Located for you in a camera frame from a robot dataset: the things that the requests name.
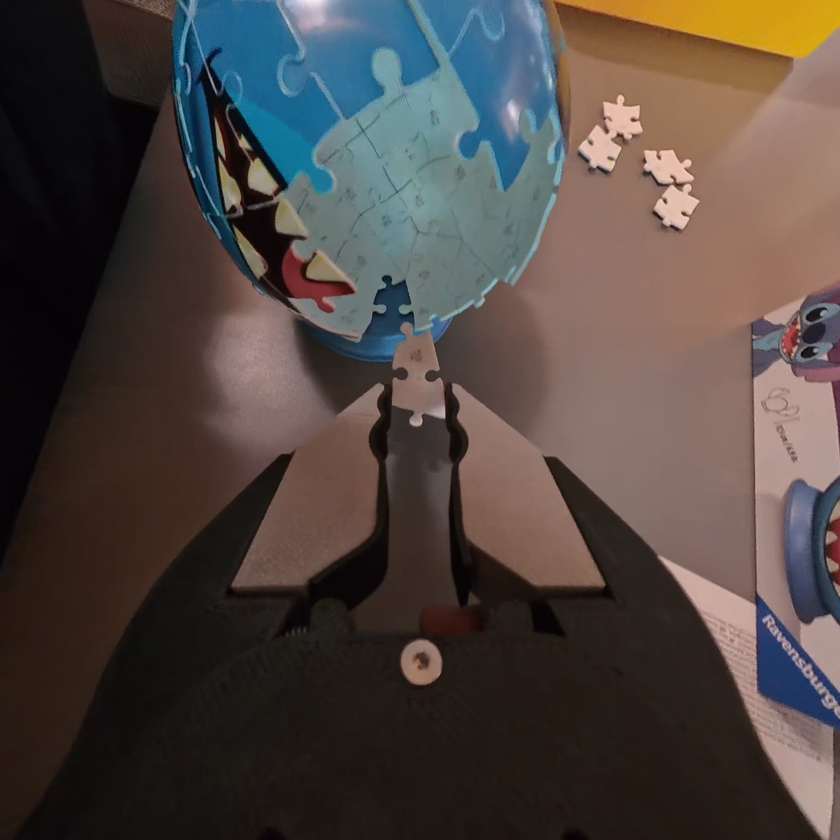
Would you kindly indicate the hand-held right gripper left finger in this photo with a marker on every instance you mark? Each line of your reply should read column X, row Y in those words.
column 315, row 512

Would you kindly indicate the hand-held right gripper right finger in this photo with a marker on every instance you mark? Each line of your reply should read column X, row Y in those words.
column 518, row 518

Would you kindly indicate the blue round ball stand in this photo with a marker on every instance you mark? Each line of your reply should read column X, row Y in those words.
column 374, row 344

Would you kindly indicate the blue puzzle ball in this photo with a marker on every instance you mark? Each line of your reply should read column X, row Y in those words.
column 407, row 184

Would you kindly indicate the cartoon puzzle box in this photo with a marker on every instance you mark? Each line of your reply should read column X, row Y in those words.
column 787, row 649

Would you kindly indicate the folded instruction leaflet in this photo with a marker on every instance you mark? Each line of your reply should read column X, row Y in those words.
column 722, row 656

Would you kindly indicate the person's dark clothing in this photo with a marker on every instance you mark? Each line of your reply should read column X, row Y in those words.
column 59, row 229

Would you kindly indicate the yellow plastic bin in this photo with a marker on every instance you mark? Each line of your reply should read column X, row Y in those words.
column 709, row 16

